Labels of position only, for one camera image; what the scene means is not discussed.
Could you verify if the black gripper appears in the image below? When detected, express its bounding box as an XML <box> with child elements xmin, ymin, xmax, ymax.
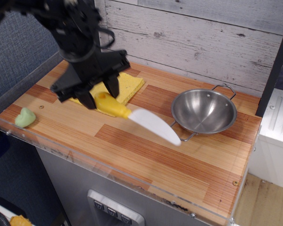
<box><xmin>50</xmin><ymin>50</ymin><xmax>130</xmax><ymax>110</ymax></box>

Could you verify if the yellow handled white knife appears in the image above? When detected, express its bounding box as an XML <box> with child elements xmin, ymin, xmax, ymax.
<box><xmin>94</xmin><ymin>92</ymin><xmax>181</xmax><ymax>146</ymax></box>

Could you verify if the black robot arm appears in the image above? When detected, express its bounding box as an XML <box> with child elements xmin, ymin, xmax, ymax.
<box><xmin>0</xmin><ymin>0</ymin><xmax>130</xmax><ymax>109</ymax></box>

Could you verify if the yellow folded cloth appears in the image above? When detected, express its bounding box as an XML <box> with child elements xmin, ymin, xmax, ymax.
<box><xmin>69</xmin><ymin>72</ymin><xmax>146</xmax><ymax>118</ymax></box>

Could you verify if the clear acrylic table guard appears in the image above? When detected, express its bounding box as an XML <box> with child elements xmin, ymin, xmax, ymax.
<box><xmin>0</xmin><ymin>61</ymin><xmax>261</xmax><ymax>226</ymax></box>

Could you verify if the green toy vegetable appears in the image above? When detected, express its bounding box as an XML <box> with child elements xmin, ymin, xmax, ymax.
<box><xmin>15</xmin><ymin>107</ymin><xmax>36</xmax><ymax>128</ymax></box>

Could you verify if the silver toy fridge cabinet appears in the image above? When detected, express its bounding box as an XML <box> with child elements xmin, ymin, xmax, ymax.
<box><xmin>37</xmin><ymin>148</ymin><xmax>231</xmax><ymax>226</ymax></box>

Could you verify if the grey dispenser button panel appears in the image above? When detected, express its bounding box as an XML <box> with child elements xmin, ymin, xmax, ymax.
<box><xmin>87</xmin><ymin>189</ymin><xmax>145</xmax><ymax>226</ymax></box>

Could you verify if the orange yellow object bottom left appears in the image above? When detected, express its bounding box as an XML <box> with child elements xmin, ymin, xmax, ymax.
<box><xmin>9</xmin><ymin>215</ymin><xmax>32</xmax><ymax>226</ymax></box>

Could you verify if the white box at right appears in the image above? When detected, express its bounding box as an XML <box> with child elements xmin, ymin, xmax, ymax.
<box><xmin>248</xmin><ymin>89</ymin><xmax>283</xmax><ymax>187</ymax></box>

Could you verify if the stainless steel bowl with handles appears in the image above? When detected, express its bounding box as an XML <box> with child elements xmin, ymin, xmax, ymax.
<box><xmin>171</xmin><ymin>84</ymin><xmax>237</xmax><ymax>142</ymax></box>

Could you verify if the dark right frame post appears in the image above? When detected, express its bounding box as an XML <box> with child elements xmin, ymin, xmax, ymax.
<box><xmin>256</xmin><ymin>0</ymin><xmax>283</xmax><ymax>117</ymax></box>

